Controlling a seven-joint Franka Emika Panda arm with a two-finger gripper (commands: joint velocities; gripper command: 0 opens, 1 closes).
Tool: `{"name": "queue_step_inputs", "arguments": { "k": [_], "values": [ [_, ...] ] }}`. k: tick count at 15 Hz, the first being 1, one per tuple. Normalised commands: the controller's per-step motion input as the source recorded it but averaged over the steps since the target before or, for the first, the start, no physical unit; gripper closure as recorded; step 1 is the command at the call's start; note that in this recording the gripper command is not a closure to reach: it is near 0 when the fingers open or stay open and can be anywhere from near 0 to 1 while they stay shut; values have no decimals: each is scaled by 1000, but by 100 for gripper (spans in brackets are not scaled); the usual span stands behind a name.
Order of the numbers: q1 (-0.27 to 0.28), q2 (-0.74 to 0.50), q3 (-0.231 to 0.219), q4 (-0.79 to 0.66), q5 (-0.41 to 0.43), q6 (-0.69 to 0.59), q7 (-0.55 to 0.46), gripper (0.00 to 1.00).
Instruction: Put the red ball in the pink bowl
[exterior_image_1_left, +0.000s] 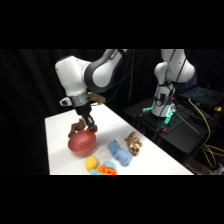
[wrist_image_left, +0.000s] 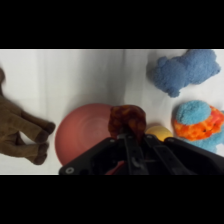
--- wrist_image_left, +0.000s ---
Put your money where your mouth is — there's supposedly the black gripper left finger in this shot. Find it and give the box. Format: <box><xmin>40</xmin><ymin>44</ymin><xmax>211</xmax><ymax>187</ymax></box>
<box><xmin>116</xmin><ymin>132</ymin><xmax>149</xmax><ymax>176</ymax></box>

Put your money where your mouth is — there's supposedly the yellow ball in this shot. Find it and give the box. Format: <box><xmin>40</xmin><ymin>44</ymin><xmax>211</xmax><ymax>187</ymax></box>
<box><xmin>145</xmin><ymin>124</ymin><xmax>175</xmax><ymax>143</ymax></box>

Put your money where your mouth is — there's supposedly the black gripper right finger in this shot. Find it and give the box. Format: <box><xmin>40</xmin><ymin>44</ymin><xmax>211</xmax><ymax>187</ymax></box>
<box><xmin>142</xmin><ymin>133</ymin><xmax>183</xmax><ymax>176</ymax></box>

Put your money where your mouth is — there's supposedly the dark brown plush animal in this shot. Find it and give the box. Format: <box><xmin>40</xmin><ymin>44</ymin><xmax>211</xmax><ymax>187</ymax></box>
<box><xmin>0</xmin><ymin>67</ymin><xmax>57</xmax><ymax>166</ymax></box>

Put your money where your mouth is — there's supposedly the blue and orange plush toy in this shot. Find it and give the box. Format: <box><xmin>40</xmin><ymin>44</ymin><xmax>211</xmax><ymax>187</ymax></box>
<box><xmin>171</xmin><ymin>100</ymin><xmax>224</xmax><ymax>155</ymax></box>

